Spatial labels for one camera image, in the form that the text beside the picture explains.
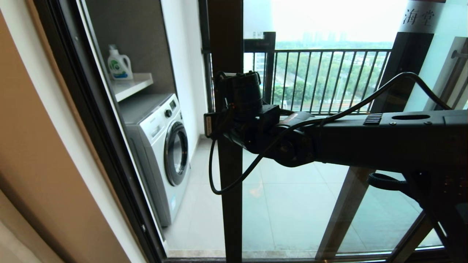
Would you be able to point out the silver front-load washing machine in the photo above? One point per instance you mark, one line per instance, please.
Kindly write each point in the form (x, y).
(161, 146)

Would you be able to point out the beige curtain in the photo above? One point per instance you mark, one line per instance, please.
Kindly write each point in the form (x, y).
(14, 241)

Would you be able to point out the white cabinet shelf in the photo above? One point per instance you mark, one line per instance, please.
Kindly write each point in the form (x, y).
(131, 86)

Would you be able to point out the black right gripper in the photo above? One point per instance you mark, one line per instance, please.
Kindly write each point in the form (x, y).
(256, 131)

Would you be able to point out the white laundry detergent bottle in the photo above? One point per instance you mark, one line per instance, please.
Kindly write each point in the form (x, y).
(119, 67)

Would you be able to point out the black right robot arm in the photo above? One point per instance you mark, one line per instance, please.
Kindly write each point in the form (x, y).
(402, 142)

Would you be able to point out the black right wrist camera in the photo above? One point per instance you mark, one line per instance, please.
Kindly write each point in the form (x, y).
(245, 91)

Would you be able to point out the stone door threshold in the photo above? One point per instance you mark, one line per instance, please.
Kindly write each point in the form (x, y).
(193, 253)

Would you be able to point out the dark framed sliding glass door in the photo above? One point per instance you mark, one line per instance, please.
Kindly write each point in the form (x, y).
(226, 36)

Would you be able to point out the dark window frame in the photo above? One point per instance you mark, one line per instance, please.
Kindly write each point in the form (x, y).
(259, 44)

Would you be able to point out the built-in laundry cabinet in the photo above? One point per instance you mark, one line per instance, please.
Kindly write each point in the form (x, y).
(139, 36)

